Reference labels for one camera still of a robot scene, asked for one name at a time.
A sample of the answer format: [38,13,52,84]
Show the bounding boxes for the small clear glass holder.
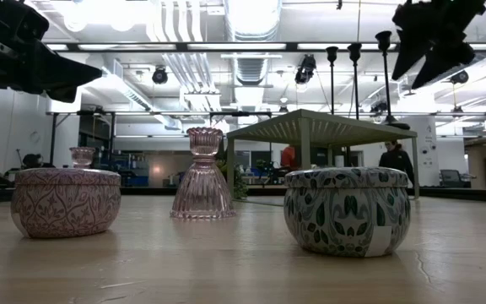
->
[68,146,97,170]

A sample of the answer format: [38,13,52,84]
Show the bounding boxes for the pink ribbed glass candle holder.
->
[169,127,237,220]

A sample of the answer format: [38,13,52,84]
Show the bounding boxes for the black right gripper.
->
[391,0,486,90]

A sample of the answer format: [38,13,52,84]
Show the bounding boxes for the white rectangular air duct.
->
[99,57,183,131]

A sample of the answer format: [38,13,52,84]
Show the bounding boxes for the black hanging camera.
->
[294,53,317,85]

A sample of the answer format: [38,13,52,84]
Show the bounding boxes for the grey office chair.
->
[439,169,477,188]

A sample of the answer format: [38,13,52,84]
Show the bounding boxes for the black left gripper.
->
[0,0,103,105]

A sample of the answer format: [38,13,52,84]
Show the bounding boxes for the pink patterned round candle tin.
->
[9,166,122,239]

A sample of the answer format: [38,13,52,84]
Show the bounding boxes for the tall black metal candlestick holder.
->
[325,46,340,116]
[347,42,363,122]
[374,30,412,132]

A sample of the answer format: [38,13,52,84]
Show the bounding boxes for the silver round ventilation duct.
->
[223,0,284,43]

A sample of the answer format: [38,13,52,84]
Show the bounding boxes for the person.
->
[378,139,416,187]
[280,145,298,170]

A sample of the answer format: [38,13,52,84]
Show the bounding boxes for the green leaf patterned candle tin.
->
[283,166,413,258]

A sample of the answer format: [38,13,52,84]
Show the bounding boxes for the green perforated metal riser shelf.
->
[225,108,421,200]

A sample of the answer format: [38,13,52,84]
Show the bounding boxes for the black hanging spot lamp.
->
[451,69,471,85]
[151,66,170,85]

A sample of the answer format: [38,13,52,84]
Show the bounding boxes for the blue storage bins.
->
[114,154,150,187]

